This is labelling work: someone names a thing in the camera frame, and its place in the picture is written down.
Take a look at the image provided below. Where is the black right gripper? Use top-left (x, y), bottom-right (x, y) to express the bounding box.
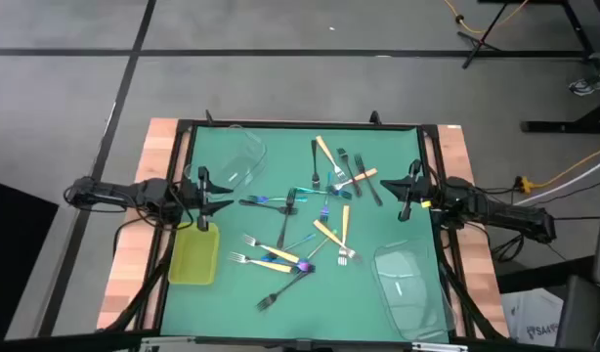
top-left (379, 158), bottom-right (441, 224)

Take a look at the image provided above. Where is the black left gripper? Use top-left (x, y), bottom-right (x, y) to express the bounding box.
top-left (175, 164), bottom-right (236, 233)

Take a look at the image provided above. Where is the yellow plastic bin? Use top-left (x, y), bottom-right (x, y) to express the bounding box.
top-left (167, 221), bottom-right (222, 286)

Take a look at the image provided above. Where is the long dark spoon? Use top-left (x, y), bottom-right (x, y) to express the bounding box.
top-left (254, 268), bottom-right (317, 313)

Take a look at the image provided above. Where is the green table mat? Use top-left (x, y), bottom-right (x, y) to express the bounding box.
top-left (160, 124), bottom-right (450, 343)

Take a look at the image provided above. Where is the black tripod stand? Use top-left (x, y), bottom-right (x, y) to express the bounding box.
top-left (456, 0), bottom-right (514, 69)

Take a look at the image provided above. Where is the white cardboard box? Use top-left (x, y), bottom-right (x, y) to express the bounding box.
top-left (499, 286), bottom-right (565, 349)

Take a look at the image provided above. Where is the black panel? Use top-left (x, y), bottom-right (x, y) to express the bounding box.
top-left (0, 178), bottom-right (60, 338)

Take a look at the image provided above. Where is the person's shoe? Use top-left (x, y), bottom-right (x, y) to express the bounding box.
top-left (567, 75), bottom-right (600, 98)

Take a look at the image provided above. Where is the black table frame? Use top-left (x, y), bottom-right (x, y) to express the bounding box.
top-left (97, 110), bottom-right (511, 352)

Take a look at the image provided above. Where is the yellow extension cable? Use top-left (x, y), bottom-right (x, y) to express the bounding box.
top-left (517, 141), bottom-right (600, 195)
top-left (443, 0), bottom-right (531, 35)

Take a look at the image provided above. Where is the black desk frame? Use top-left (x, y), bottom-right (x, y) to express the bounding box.
top-left (475, 0), bottom-right (600, 134)

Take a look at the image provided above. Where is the white hose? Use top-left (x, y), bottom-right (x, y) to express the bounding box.
top-left (513, 155), bottom-right (600, 206)

